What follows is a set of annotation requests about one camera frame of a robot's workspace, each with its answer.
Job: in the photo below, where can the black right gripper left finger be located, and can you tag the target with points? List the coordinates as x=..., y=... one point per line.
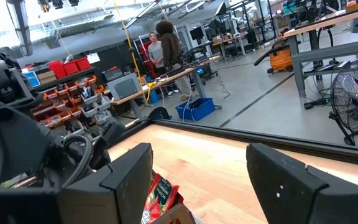
x=120, y=193

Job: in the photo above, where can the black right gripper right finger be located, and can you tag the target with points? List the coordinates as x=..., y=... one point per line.
x=291, y=193

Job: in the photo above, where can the red strawberry tea packet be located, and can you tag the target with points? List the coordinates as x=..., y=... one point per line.
x=160, y=196

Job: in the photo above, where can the wooden three-compartment tea box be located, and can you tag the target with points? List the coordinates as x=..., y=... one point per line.
x=172, y=216

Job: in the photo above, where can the blue white box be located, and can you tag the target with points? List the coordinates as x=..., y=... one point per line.
x=32, y=79

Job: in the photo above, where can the small parts bin rack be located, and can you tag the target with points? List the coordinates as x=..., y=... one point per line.
x=73, y=102

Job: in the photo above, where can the cardboard box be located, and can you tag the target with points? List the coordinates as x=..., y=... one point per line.
x=47, y=77

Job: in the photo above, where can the red storage bin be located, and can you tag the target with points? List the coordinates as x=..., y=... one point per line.
x=82, y=63
x=57, y=71
x=71, y=68

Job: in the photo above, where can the black power strip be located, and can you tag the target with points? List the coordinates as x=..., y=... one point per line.
x=315, y=104

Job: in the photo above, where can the wooden top grey workbench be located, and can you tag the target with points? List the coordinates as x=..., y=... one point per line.
x=129, y=97
x=331, y=20

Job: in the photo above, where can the grey equipment case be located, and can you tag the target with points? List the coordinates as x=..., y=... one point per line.
x=123, y=87

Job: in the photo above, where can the black floor fan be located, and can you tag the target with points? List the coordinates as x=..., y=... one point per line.
x=353, y=102

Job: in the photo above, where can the blue plastic bin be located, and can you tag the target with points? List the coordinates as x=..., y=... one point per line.
x=200, y=110

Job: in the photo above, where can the orange shop vacuum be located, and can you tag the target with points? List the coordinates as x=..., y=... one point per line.
x=280, y=60

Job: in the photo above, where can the person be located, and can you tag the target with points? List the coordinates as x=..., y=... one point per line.
x=155, y=54
x=170, y=49

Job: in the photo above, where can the black monitor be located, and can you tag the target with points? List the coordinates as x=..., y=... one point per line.
x=196, y=32

